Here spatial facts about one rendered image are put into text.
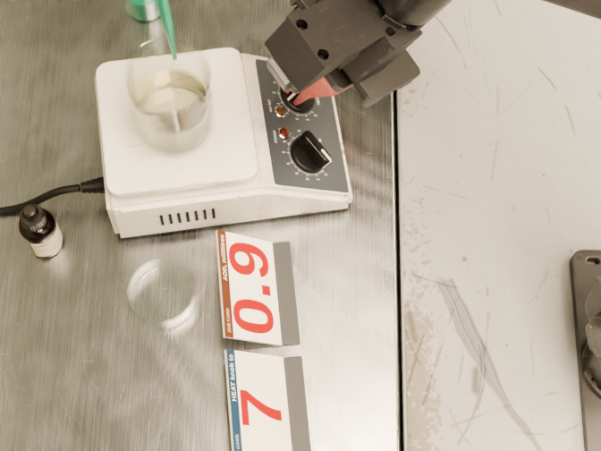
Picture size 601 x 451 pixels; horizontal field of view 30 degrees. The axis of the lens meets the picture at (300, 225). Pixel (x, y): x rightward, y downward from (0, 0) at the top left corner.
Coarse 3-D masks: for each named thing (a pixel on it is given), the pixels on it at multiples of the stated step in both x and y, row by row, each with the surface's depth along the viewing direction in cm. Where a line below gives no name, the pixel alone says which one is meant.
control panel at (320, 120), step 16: (256, 64) 94; (272, 80) 94; (272, 96) 93; (272, 112) 92; (288, 112) 93; (320, 112) 95; (272, 128) 92; (288, 128) 93; (304, 128) 94; (320, 128) 94; (336, 128) 95; (272, 144) 91; (288, 144) 92; (336, 144) 95; (272, 160) 90; (288, 160) 91; (336, 160) 94; (288, 176) 90; (304, 176) 91; (320, 176) 92; (336, 176) 93
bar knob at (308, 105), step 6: (282, 90) 94; (282, 96) 94; (288, 96) 93; (294, 96) 92; (288, 102) 93; (306, 102) 94; (312, 102) 95; (294, 108) 93; (300, 108) 94; (306, 108) 94
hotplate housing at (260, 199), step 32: (96, 96) 92; (256, 96) 92; (256, 128) 91; (96, 192) 93; (192, 192) 89; (224, 192) 89; (256, 192) 89; (288, 192) 90; (320, 192) 92; (128, 224) 91; (160, 224) 92; (192, 224) 93; (224, 224) 94
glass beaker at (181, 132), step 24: (144, 48) 83; (168, 48) 84; (192, 48) 83; (144, 72) 85; (192, 72) 86; (144, 120) 83; (168, 120) 82; (192, 120) 83; (168, 144) 85; (192, 144) 86
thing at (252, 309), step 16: (240, 240) 92; (240, 256) 91; (256, 256) 92; (240, 272) 90; (256, 272) 92; (240, 288) 90; (256, 288) 91; (240, 304) 89; (256, 304) 90; (272, 304) 92; (240, 320) 89; (256, 320) 90; (272, 320) 91; (256, 336) 89; (272, 336) 90
